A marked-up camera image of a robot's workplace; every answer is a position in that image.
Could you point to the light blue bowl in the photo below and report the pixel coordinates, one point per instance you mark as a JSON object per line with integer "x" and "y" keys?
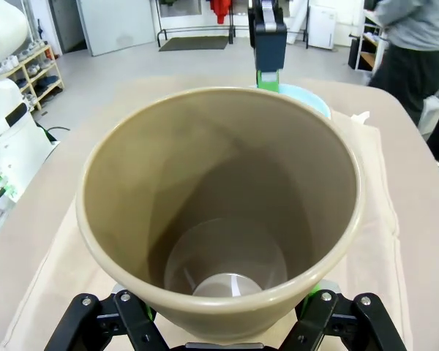
{"x": 307, "y": 97}

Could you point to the tall tan cup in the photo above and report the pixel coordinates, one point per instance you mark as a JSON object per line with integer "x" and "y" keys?
{"x": 205, "y": 183}

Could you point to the beige cloth mat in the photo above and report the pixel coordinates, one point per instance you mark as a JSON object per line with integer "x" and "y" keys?
{"x": 375, "y": 219}

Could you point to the person in grey top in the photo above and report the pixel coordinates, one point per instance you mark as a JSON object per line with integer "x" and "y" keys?
{"x": 413, "y": 44}

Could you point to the black clothes rack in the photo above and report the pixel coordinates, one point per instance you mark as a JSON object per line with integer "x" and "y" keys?
{"x": 164, "y": 34}

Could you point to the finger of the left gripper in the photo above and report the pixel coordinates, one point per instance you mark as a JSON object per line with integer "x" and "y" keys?
{"x": 270, "y": 47}

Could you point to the dark floor mat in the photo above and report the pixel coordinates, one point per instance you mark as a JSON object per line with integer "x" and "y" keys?
{"x": 194, "y": 43}

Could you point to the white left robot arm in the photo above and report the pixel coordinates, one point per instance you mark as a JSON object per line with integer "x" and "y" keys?
{"x": 11, "y": 120}

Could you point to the wooden shoe rack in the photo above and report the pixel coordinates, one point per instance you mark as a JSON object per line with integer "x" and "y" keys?
{"x": 40, "y": 73}

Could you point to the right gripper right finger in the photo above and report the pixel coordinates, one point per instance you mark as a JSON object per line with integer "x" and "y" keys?
{"x": 344, "y": 325}

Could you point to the grey door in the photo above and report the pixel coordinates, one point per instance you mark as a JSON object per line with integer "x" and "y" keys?
{"x": 117, "y": 25}

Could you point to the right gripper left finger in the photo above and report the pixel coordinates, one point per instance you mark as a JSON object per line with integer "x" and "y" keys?
{"x": 95, "y": 325}

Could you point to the black shelf unit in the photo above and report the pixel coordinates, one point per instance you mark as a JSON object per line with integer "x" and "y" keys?
{"x": 366, "y": 47}

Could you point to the red hanging garment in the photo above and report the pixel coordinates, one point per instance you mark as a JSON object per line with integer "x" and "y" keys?
{"x": 219, "y": 11}

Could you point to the white box appliance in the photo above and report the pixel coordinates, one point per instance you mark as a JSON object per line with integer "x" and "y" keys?
{"x": 322, "y": 27}

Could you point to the green connector block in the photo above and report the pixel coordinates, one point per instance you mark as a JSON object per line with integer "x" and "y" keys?
{"x": 1, "y": 186}

